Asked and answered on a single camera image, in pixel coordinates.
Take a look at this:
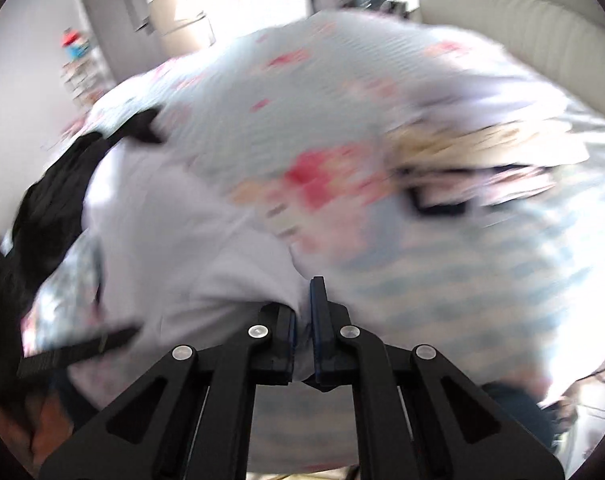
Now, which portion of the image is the red blue plush toy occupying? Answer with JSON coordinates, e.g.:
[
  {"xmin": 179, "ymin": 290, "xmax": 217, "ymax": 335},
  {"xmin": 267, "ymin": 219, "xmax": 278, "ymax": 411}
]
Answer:
[{"xmin": 62, "ymin": 28, "xmax": 91, "ymax": 61}]

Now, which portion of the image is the white shelf rack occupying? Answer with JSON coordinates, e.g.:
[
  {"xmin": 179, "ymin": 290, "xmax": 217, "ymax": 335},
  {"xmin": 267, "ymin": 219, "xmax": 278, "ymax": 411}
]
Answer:
[{"xmin": 60, "ymin": 52, "xmax": 115, "ymax": 110}]

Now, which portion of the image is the beige small refrigerator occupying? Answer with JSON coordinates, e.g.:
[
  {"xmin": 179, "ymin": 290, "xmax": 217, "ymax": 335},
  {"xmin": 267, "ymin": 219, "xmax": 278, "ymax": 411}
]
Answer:
[{"xmin": 148, "ymin": 0, "xmax": 214, "ymax": 58}]

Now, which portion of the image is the blue checked cartoon bedsheet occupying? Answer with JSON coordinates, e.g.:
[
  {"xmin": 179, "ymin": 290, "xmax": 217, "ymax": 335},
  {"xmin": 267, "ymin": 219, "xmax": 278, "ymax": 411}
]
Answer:
[{"xmin": 81, "ymin": 8, "xmax": 605, "ymax": 474}]

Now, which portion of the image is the black garment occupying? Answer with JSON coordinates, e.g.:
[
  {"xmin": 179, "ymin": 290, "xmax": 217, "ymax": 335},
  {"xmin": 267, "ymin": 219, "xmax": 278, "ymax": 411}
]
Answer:
[{"xmin": 6, "ymin": 106, "xmax": 164, "ymax": 294}]

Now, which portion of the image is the grey door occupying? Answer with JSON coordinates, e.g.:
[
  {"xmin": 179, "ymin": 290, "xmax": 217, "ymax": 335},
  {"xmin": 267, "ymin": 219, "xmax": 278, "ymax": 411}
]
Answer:
[{"xmin": 81, "ymin": 0, "xmax": 167, "ymax": 84}]

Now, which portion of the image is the printed cartoon t-shirt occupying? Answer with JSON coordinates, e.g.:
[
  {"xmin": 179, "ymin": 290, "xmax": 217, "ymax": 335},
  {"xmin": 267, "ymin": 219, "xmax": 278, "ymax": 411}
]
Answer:
[{"xmin": 382, "ymin": 76, "xmax": 589, "ymax": 216}]

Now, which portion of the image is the white shirt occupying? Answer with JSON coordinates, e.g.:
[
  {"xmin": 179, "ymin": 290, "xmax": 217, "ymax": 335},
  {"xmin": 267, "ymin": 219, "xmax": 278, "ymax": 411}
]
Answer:
[{"xmin": 69, "ymin": 140, "xmax": 312, "ymax": 408}]

